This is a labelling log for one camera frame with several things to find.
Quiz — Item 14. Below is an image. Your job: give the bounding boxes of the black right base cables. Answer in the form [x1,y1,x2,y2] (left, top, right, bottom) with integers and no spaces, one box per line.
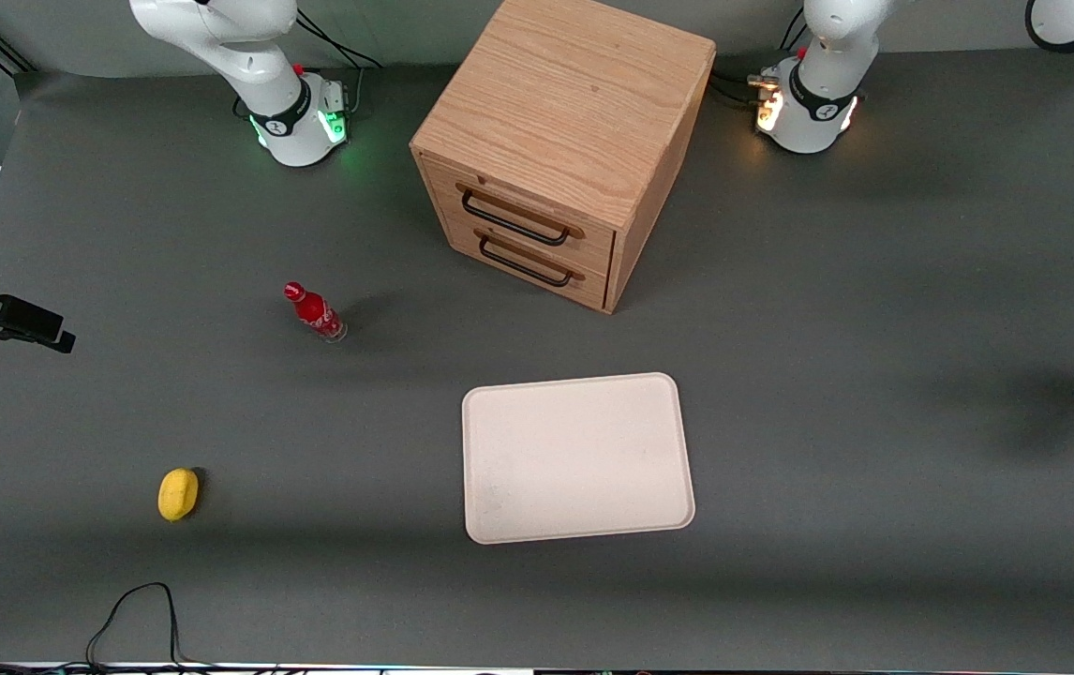
[296,7,385,72]

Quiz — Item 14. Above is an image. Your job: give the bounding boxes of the black base cables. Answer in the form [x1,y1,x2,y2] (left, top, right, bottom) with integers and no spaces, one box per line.
[296,7,385,72]
[708,69,778,107]

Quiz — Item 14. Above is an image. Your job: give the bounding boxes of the red cola bottle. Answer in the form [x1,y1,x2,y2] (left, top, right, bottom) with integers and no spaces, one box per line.
[283,281,349,344]

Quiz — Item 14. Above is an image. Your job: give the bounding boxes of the wooden drawer front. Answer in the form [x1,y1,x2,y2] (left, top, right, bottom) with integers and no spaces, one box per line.
[425,156,617,279]
[441,206,617,312]

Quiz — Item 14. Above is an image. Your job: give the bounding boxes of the yellow lemon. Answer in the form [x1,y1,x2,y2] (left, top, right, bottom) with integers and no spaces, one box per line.
[157,468,201,522]

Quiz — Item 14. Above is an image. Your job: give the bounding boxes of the wooden drawer cabinet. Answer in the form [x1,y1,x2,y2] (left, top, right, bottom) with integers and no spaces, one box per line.
[410,0,717,315]

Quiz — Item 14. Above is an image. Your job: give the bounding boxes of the thin black looped cable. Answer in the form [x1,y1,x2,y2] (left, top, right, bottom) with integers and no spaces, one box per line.
[84,581,219,672]

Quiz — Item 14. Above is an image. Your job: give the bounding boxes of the beige rectangular tray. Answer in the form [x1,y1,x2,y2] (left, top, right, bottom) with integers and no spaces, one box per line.
[461,372,696,546]

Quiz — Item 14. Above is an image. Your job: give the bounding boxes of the black left base cables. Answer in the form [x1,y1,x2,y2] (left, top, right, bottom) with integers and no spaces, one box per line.
[708,69,778,107]

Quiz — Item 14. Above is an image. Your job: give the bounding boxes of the black drawer handle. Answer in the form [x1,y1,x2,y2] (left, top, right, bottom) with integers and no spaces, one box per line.
[457,183,586,248]
[474,228,586,289]

